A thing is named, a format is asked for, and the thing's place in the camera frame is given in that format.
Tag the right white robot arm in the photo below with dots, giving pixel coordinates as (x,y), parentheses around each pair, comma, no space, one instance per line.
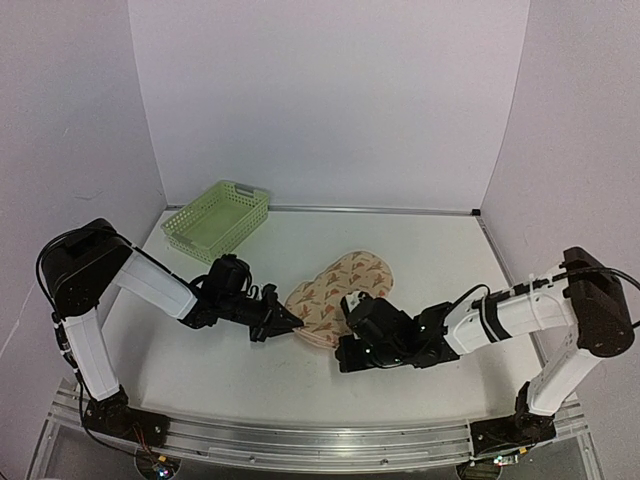
(580,294)

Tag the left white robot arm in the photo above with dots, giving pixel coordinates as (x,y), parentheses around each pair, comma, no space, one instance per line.
(79,267)

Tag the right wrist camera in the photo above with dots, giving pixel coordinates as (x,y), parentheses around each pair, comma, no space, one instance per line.
(352,300)

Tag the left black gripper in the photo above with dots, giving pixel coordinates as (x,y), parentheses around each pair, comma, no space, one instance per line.
(273,307)

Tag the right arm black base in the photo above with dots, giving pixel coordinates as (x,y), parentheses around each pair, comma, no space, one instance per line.
(510,433)

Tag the green plastic basket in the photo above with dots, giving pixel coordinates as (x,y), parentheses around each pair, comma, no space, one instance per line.
(218,221)

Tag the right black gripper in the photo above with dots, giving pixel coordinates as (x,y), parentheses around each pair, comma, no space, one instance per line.
(347,356)

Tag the aluminium front rail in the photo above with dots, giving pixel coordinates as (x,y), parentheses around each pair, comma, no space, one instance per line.
(315,448)

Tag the floral mesh laundry bag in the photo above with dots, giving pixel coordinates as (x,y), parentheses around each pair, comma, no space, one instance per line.
(317,302)

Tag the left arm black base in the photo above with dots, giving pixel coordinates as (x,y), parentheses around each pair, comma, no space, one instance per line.
(115,418)

